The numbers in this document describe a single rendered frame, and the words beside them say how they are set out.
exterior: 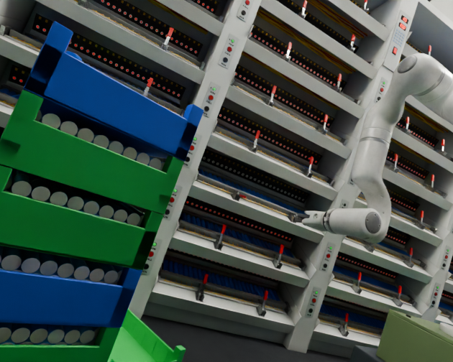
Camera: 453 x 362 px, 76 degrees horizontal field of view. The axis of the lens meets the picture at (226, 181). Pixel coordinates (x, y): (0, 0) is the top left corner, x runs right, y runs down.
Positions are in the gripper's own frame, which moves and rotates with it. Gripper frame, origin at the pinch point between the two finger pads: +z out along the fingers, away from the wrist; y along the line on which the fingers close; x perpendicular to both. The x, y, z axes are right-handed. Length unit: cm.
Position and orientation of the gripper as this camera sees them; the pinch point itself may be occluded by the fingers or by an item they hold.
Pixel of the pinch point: (303, 220)
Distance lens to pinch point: 116.6
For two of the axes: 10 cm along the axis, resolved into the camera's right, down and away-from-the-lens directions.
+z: -3.8, 0.9, 9.2
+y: 8.8, 3.6, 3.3
